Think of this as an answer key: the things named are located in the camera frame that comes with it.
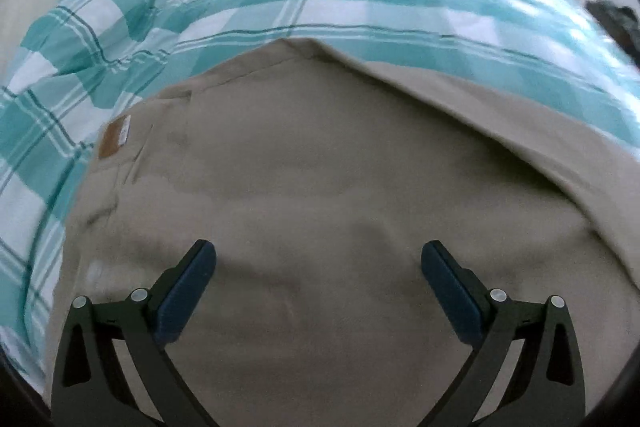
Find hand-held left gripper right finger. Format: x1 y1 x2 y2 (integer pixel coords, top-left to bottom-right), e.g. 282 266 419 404
420 241 587 427

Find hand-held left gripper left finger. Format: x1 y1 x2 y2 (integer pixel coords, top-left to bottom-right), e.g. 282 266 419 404
50 239 221 427

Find beige pants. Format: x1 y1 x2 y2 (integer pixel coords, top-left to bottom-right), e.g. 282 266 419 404
47 38 640 427

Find teal plaid blanket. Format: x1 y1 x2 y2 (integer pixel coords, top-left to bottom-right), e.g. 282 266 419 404
0 0 640 388

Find dark wooden dresser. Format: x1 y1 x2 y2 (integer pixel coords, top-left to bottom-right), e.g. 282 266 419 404
585 0 640 70

